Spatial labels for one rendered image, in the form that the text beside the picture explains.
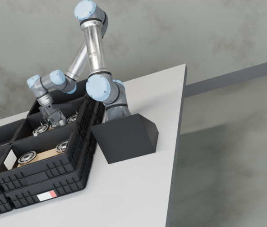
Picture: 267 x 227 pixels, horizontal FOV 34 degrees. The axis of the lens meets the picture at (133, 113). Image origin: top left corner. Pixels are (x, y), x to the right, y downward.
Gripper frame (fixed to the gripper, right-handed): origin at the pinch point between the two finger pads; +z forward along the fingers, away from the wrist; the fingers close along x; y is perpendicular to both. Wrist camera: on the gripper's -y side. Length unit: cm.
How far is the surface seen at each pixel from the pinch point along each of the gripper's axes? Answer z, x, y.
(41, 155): 2.1, 0.5, 20.2
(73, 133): -4.3, 23.4, 7.1
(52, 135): -4.6, 5.8, 11.0
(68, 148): -2.7, 33.0, 17.0
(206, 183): 86, 4, -64
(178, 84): 16, 8, -76
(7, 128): -11.9, -41.6, 16.3
